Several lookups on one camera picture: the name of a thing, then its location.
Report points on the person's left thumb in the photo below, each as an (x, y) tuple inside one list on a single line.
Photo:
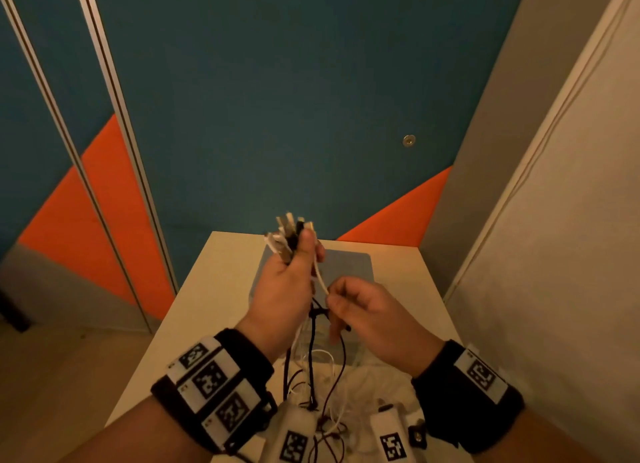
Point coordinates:
[(304, 252)]

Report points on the metal wall rail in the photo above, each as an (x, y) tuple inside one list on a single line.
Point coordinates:
[(125, 122), (55, 122)]

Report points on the black floor object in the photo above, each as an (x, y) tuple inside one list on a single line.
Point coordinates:
[(14, 311)]

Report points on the person's right forearm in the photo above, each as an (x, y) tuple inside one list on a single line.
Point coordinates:
[(530, 442)]

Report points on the round metal wall lock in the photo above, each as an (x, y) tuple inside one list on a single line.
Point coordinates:
[(409, 140)]

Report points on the black right wristband with markers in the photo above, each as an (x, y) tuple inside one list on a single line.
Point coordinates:
[(467, 397)]

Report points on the clear plastic bag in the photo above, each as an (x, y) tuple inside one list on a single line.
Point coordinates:
[(380, 385)]

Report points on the person's right hand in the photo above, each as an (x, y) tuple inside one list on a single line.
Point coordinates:
[(385, 327)]

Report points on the person's left forearm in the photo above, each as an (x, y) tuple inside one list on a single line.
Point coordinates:
[(145, 437)]

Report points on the grey table mat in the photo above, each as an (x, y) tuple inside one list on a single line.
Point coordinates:
[(345, 265)]

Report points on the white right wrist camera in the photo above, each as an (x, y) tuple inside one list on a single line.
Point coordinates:
[(392, 437)]

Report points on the black wristband with markers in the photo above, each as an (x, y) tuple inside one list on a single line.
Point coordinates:
[(215, 387), (467, 397)]

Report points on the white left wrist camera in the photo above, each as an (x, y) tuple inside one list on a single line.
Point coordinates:
[(294, 437)]

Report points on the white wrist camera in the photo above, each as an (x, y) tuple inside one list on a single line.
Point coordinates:
[(294, 437), (392, 437)]

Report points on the person's left hand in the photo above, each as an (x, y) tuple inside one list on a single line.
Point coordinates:
[(277, 302)]

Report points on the black left wristband with markers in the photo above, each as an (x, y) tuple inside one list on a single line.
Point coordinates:
[(215, 387)]

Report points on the person's right thumb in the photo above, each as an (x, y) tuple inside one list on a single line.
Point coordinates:
[(337, 307)]

